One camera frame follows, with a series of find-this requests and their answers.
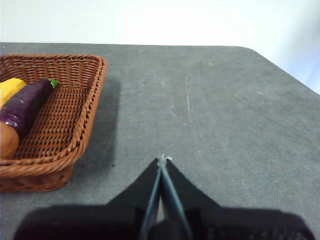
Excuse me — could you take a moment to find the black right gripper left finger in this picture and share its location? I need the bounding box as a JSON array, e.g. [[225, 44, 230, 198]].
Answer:
[[13, 157, 163, 240]]

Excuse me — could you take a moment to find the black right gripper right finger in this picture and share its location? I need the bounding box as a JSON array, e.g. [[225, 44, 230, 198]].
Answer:
[[149, 157, 315, 240]]

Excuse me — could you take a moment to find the brown wicker basket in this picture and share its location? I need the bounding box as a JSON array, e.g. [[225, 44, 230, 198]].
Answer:
[[0, 54, 109, 193]]

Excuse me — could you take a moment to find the brown potato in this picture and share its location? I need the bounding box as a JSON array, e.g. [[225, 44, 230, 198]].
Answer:
[[0, 122, 20, 160]]

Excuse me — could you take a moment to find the purple eggplant with green stem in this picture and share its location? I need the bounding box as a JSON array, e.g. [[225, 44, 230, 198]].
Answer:
[[0, 78, 60, 141]]

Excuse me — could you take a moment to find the yellow corn cob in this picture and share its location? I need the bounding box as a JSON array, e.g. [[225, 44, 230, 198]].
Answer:
[[0, 78, 28, 110]]

